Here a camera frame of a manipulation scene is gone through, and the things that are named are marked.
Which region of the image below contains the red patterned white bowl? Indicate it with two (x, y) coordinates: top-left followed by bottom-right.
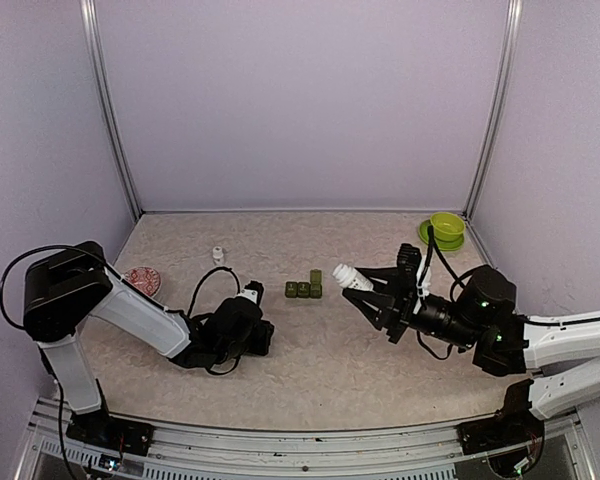
(123, 266), (162, 298)

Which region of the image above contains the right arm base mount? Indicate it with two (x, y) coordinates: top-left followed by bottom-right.
(457, 412), (545, 455)

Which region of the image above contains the aluminium frame post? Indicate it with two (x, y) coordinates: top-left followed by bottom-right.
(79, 0), (143, 222)
(463, 0), (524, 222)

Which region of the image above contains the left aluminium frame post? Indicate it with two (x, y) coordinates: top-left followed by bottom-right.
(79, 0), (143, 222)

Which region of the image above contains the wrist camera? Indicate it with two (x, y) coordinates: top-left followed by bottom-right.
(396, 243), (431, 299)
(236, 280), (264, 306)

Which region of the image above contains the front aluminium rail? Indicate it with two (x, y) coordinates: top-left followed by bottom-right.
(14, 394), (596, 480)

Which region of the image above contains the white pill bottle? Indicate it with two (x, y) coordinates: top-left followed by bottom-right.
(332, 263), (374, 291)
(212, 246), (225, 265)

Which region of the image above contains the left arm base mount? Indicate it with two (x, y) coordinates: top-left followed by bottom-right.
(66, 416), (154, 457)

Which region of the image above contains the right aluminium frame post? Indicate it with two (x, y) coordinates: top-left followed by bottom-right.
(463, 0), (524, 222)

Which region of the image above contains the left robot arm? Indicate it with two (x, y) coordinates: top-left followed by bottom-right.
(16, 241), (275, 445)

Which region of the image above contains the green bowl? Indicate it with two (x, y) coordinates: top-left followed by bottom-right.
(429, 212), (465, 242)

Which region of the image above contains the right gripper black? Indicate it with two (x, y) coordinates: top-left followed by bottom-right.
(344, 267), (483, 350)

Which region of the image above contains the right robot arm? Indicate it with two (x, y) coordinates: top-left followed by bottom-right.
(332, 264), (600, 444)

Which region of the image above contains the green saucer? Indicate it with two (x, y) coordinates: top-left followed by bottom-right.
(417, 220), (465, 251)

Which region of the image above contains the white pill bottle front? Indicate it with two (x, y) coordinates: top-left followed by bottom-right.
(332, 263), (374, 291)

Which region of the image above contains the green weekly pill organizer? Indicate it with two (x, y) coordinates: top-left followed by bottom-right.
(284, 269), (323, 299)

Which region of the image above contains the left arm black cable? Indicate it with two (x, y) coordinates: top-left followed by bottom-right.
(0, 244), (241, 331)

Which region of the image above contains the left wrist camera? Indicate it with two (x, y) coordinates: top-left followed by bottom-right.
(236, 280), (264, 306)

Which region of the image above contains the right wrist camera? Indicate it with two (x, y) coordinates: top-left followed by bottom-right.
(396, 243), (431, 299)

